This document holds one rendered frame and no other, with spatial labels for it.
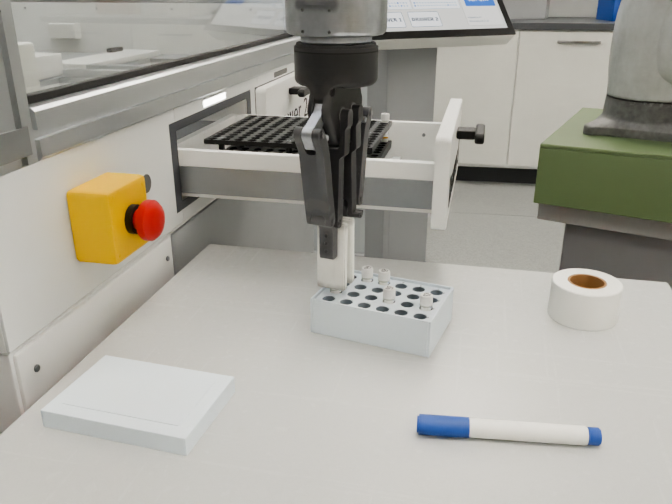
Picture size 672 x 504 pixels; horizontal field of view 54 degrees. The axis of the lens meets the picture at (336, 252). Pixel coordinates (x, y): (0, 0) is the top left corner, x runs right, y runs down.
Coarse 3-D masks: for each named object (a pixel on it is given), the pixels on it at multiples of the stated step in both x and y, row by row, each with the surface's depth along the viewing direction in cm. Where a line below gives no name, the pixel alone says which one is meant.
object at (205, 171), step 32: (416, 128) 99; (192, 160) 83; (224, 160) 82; (256, 160) 81; (288, 160) 80; (384, 160) 77; (416, 160) 77; (192, 192) 84; (224, 192) 83; (256, 192) 82; (288, 192) 81; (384, 192) 78; (416, 192) 78
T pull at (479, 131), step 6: (480, 126) 87; (456, 132) 86; (462, 132) 85; (468, 132) 85; (474, 132) 85; (480, 132) 84; (462, 138) 85; (468, 138) 85; (474, 138) 85; (480, 138) 83
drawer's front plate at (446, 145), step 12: (456, 108) 91; (444, 120) 83; (456, 120) 83; (444, 132) 76; (444, 144) 73; (456, 144) 89; (444, 156) 74; (444, 168) 74; (456, 168) 97; (444, 180) 75; (444, 192) 75; (432, 204) 76; (444, 204) 76; (432, 216) 77; (444, 216) 76; (432, 228) 77; (444, 228) 77
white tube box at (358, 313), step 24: (360, 288) 69; (408, 288) 68; (432, 288) 68; (312, 312) 66; (336, 312) 64; (360, 312) 63; (384, 312) 62; (408, 312) 63; (432, 312) 63; (336, 336) 65; (360, 336) 64; (384, 336) 63; (408, 336) 62; (432, 336) 62
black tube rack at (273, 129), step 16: (224, 128) 92; (240, 128) 92; (256, 128) 92; (272, 128) 92; (288, 128) 92; (224, 144) 85; (240, 144) 85; (256, 144) 84; (272, 144) 84; (288, 144) 83; (384, 144) 95
